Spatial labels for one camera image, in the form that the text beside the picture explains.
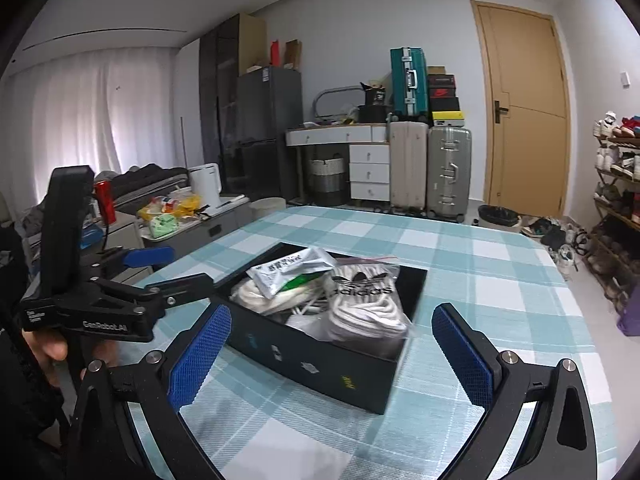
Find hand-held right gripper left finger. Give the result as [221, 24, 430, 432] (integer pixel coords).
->
[67, 304, 233, 480]

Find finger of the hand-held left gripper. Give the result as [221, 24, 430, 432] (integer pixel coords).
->
[144, 272, 218, 319]
[82, 245, 176, 278]

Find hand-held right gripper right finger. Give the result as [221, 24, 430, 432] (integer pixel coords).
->
[431, 302, 598, 480]

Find clear bag of white cord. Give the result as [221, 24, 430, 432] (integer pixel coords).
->
[234, 277, 301, 317]

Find white printed plastic packet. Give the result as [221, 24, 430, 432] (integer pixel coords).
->
[248, 248, 335, 298]

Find black cardboard box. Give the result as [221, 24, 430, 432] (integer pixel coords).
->
[212, 242, 430, 415]

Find green packet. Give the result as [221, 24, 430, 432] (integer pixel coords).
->
[280, 272, 326, 294]

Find clear bag of white shoelaces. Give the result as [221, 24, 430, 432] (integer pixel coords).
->
[322, 255, 413, 361]

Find person's left hand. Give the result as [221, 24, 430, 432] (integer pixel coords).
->
[22, 329, 121, 388]

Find pale grey drawer cabinet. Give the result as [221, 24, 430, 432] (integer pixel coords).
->
[107, 215, 151, 281]

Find green packet pack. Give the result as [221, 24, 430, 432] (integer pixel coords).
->
[150, 213, 180, 238]

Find yellow plastic bag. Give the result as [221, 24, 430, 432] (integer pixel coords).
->
[139, 192, 201, 221]

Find grey side cabinet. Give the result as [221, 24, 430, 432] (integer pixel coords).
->
[137, 195, 251, 271]

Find dark clothes pile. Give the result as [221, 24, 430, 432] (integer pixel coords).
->
[95, 164, 191, 206]

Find teal checked tablecloth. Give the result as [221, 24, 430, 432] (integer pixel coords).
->
[125, 205, 616, 480]

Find white air purifier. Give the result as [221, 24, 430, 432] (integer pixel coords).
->
[189, 162, 222, 211]

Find round beige stool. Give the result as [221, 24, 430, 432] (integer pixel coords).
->
[248, 197, 287, 221]

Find white curtain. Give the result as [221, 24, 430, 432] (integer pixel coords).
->
[0, 45, 186, 201]

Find loose shoes pile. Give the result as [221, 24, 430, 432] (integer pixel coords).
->
[520, 215, 593, 281]

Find purple fabric bag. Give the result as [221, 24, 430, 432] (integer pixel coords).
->
[616, 287, 640, 338]

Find woven laundry basket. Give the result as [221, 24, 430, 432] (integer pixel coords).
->
[306, 156, 349, 206]

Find dark glass-door cabinet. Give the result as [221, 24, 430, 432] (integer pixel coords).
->
[198, 13, 267, 188]

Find silver suitcase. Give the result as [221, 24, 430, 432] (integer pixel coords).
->
[426, 126, 472, 223]

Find grey refrigerator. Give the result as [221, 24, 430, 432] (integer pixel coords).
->
[236, 66, 303, 201]

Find beige suitcase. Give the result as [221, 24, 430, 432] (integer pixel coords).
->
[389, 121, 431, 213]

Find white desk with drawers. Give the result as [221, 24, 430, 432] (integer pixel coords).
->
[285, 124, 392, 206]

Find tan wooden door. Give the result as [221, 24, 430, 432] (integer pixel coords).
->
[472, 0, 572, 218]

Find wooden shoe rack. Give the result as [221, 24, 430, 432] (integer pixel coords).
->
[587, 132, 640, 311]

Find arched grey mirror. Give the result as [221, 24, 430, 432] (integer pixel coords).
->
[312, 86, 366, 122]

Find black round container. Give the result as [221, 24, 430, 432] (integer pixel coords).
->
[357, 105, 392, 124]

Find shoe rack with shoes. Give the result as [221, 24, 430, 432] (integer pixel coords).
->
[592, 110, 640, 306]

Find black paper bag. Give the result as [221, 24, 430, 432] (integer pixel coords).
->
[361, 80, 388, 107]

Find teal suitcase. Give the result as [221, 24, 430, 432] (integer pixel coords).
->
[390, 47, 430, 123]

